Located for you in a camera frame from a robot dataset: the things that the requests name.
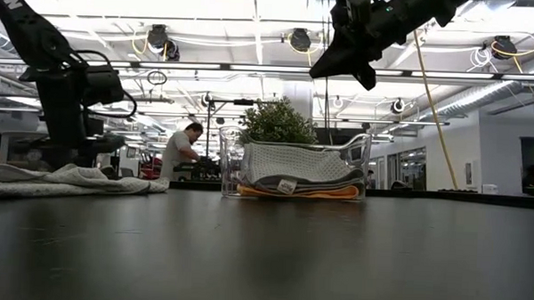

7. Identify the long ceiling light bar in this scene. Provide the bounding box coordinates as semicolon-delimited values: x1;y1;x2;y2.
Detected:
0;54;534;84

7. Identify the grey waffle towel with tag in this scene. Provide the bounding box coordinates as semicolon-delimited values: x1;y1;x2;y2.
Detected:
239;142;367;198

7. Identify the black camera stand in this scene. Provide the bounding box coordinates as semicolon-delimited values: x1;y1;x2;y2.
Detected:
204;96;255;162

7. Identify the black hanging cable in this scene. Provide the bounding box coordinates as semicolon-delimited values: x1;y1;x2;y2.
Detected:
320;78;334;132

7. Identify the yellow hanging cable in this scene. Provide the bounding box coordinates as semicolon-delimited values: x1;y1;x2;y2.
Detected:
407;29;465;192

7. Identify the artificial green potted plant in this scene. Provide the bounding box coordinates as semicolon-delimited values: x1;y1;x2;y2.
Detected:
239;93;320;146

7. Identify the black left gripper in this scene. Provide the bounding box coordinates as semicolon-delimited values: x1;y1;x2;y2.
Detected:
33;64;130;171

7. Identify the black aluminium table frame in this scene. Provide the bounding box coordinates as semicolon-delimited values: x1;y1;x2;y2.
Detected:
166;180;534;210

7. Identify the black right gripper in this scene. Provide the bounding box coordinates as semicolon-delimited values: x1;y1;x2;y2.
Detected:
307;0;412;93

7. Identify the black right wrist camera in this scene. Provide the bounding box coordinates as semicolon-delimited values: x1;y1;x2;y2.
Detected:
337;0;375;33

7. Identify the orange microfiber towel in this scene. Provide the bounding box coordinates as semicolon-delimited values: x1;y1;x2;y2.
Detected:
235;180;361;202

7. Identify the black ceiling cable reel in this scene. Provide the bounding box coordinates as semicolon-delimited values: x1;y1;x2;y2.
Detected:
145;23;182;62
490;34;521;61
289;27;313;53

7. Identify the black hanging ring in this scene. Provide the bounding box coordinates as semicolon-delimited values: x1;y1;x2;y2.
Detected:
145;69;169;87

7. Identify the clear plastic bin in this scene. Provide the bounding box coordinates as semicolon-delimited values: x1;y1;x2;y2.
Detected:
215;125;374;204

